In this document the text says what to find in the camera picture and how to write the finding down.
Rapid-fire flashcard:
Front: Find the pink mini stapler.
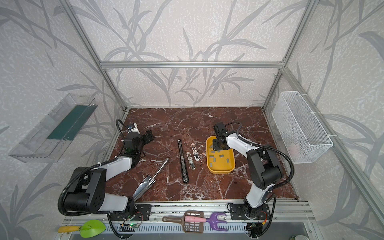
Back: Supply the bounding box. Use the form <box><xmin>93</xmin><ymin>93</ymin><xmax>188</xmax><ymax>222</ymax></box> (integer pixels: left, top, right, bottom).
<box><xmin>191</xmin><ymin>144</ymin><xmax>201</xmax><ymax>161</ymax></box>

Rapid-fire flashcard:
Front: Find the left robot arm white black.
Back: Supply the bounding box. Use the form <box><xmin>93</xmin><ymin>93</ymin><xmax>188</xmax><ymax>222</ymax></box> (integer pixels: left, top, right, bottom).
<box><xmin>58</xmin><ymin>129</ymin><xmax>154</xmax><ymax>217</ymax></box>

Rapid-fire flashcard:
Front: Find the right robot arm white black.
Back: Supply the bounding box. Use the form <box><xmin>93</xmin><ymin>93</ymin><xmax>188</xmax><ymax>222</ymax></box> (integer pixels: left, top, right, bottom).
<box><xmin>213</xmin><ymin>122</ymin><xmax>286</xmax><ymax>211</ymax></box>

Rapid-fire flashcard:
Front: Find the yellow plastic tray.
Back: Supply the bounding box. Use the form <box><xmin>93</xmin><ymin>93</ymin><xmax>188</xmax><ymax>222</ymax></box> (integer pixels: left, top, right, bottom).
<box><xmin>206</xmin><ymin>136</ymin><xmax>236</xmax><ymax>175</ymax></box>

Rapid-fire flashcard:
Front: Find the purple plastic fork tool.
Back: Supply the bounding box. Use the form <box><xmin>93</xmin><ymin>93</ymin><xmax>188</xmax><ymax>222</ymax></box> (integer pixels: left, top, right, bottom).
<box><xmin>206</xmin><ymin>212</ymin><xmax>228</xmax><ymax>232</ymax></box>

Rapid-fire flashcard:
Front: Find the small circuit board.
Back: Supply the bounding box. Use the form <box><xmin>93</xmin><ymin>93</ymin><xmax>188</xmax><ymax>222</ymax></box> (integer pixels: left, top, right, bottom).
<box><xmin>119</xmin><ymin>223</ymin><xmax>141</xmax><ymax>233</ymax></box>

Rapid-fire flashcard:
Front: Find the brown slotted spatula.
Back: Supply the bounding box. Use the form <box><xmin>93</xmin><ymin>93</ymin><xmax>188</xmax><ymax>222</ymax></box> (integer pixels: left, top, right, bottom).
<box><xmin>162</xmin><ymin>210</ymin><xmax>204</xmax><ymax>234</ymax></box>

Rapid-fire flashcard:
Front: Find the green yellow scoop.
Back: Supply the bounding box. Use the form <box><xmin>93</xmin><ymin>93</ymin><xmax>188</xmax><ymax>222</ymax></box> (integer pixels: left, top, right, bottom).
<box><xmin>58</xmin><ymin>220</ymin><xmax>107</xmax><ymax>238</ymax></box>

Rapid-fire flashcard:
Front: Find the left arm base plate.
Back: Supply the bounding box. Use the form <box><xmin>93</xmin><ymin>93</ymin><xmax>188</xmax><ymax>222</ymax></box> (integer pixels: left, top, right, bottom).
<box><xmin>110</xmin><ymin>204</ymin><xmax>152</xmax><ymax>221</ymax></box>

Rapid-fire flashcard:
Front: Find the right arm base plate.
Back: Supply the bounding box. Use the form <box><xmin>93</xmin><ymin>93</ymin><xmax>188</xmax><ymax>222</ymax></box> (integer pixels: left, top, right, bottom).
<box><xmin>227</xmin><ymin>203</ymin><xmax>271</xmax><ymax>222</ymax></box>

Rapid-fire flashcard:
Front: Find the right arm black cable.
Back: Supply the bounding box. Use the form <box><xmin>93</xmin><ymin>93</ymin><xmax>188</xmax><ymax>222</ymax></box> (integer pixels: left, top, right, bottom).
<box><xmin>224</xmin><ymin>122</ymin><xmax>295</xmax><ymax>238</ymax></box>

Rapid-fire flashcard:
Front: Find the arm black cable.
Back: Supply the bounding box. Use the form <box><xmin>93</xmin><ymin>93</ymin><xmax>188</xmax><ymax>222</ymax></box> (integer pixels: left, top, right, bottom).
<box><xmin>224</xmin><ymin>122</ymin><xmax>295</xmax><ymax>238</ymax></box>
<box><xmin>56</xmin><ymin>118</ymin><xmax>130</xmax><ymax>217</ymax></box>

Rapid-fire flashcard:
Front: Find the pink handle tool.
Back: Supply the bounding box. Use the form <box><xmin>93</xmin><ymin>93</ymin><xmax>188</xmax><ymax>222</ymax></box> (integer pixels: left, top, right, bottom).
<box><xmin>185</xmin><ymin>215</ymin><xmax>207</xmax><ymax>223</ymax></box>

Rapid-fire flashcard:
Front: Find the white wire mesh basket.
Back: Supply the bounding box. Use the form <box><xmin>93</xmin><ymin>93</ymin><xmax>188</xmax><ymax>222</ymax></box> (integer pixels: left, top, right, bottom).
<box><xmin>272</xmin><ymin>91</ymin><xmax>333</xmax><ymax>164</ymax></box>

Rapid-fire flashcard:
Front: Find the clear plastic wall bin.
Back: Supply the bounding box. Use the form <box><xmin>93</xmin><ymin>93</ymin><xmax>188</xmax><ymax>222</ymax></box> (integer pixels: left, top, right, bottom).
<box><xmin>9</xmin><ymin>94</ymin><xmax>98</xmax><ymax>163</ymax></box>

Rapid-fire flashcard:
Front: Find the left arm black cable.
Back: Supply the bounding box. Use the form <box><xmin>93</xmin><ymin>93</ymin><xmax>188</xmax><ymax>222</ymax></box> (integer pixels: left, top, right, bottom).
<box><xmin>56</xmin><ymin>118</ymin><xmax>130</xmax><ymax>217</ymax></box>

